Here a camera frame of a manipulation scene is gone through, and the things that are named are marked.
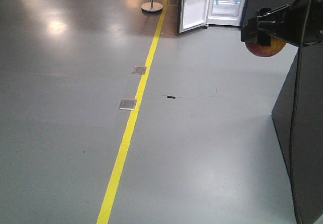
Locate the white open fridge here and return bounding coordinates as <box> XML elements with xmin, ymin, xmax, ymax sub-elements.
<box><xmin>206</xmin><ymin>0</ymin><xmax>247</xmax><ymax>26</ymax></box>

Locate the red yellow apple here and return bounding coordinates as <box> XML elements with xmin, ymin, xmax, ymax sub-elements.
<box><xmin>245</xmin><ymin>37</ymin><xmax>287</xmax><ymax>58</ymax></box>

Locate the matte silver stanchion post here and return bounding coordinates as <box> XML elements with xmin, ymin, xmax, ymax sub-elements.
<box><xmin>141</xmin><ymin>0</ymin><xmax>163</xmax><ymax>13</ymax></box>

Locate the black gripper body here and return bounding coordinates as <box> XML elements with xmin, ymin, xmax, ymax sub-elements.
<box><xmin>268</xmin><ymin>0</ymin><xmax>322</xmax><ymax>46</ymax></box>

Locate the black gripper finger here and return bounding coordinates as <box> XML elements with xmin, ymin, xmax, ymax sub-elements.
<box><xmin>241</xmin><ymin>8</ymin><xmax>271</xmax><ymax>46</ymax></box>

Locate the black hanging cable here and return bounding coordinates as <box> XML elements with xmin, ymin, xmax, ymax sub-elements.
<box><xmin>289</xmin><ymin>0</ymin><xmax>313</xmax><ymax>224</ymax></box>

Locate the black partition panel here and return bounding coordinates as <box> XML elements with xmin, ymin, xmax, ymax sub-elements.
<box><xmin>242</xmin><ymin>0</ymin><xmax>322</xmax><ymax>223</ymax></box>

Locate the fridge door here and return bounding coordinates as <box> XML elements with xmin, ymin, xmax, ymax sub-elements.
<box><xmin>178</xmin><ymin>0</ymin><xmax>210</xmax><ymax>33</ymax></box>

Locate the silver floor socket plate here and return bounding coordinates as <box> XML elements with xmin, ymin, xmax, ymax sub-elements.
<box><xmin>132</xmin><ymin>66</ymin><xmax>147</xmax><ymax>75</ymax></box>

